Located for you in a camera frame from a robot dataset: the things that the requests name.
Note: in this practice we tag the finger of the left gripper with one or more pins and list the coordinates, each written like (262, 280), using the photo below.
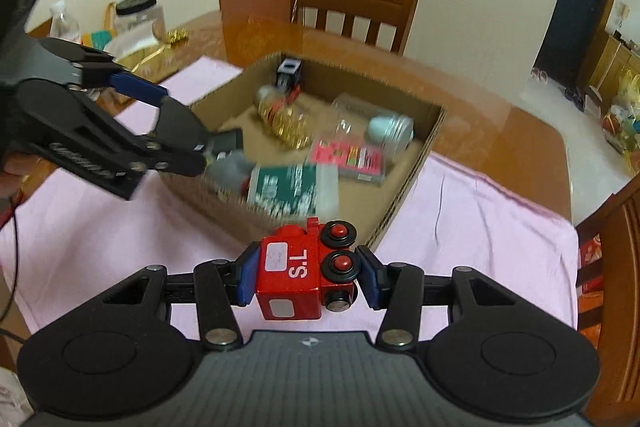
(175, 142)

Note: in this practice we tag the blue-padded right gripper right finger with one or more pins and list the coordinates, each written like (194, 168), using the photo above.
(398, 290)

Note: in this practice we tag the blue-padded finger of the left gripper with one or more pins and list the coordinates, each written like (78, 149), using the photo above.
(139, 89)

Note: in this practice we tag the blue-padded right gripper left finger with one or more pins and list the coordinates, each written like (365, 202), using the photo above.
(220, 285)

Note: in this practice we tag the grey shark toy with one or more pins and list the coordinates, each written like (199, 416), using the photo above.
(230, 171)

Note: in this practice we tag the red toy train car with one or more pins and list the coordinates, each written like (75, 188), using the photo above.
(305, 269)

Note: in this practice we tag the clear bottle with gold clips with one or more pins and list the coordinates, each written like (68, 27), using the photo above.
(285, 120)

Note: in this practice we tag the black toy train engine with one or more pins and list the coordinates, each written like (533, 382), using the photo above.
(288, 75)

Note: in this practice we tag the white cotton swab box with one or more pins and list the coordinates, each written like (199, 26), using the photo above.
(296, 192)

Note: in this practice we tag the red pen refill case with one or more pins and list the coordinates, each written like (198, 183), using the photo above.
(357, 160)

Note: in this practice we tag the mint green earbud case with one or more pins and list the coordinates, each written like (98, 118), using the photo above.
(380, 128)

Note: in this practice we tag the clear plastic jar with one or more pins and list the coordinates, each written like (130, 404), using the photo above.
(363, 122)

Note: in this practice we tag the black digital timer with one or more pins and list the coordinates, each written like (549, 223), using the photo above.
(221, 144)

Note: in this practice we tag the gold foil bag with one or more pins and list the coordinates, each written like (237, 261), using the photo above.
(157, 62)

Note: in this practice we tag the clear jar with black lid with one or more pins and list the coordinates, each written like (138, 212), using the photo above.
(130, 14)

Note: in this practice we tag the cardboard box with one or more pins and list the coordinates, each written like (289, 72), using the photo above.
(371, 208)

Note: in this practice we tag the plastic water bottle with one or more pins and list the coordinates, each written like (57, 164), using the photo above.
(63, 25)

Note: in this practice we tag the wooden chair right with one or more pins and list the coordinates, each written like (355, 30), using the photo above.
(615, 401)

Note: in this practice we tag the wooden chair behind table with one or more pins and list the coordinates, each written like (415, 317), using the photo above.
(357, 6)

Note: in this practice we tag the wooden sideboard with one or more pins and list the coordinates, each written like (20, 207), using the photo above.
(606, 60)

